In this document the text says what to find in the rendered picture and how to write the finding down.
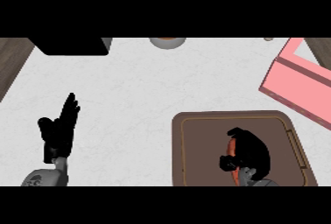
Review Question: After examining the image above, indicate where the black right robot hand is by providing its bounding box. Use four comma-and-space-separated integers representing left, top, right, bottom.
219, 127, 272, 181

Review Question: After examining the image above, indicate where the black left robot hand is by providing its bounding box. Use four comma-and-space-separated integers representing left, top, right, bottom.
36, 92, 82, 165

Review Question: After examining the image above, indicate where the orange sweet potato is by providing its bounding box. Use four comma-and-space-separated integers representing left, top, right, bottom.
226, 136, 241, 186

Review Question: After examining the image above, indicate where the brown tray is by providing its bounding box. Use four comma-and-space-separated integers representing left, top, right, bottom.
170, 109, 320, 187

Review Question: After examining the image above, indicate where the pink cardboard box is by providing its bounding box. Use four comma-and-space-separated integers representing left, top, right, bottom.
257, 38, 331, 131

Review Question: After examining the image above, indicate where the black appliance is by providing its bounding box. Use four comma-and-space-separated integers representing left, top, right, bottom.
27, 38, 114, 57

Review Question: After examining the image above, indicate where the grey round pot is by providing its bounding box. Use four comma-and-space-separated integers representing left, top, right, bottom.
150, 38, 188, 50

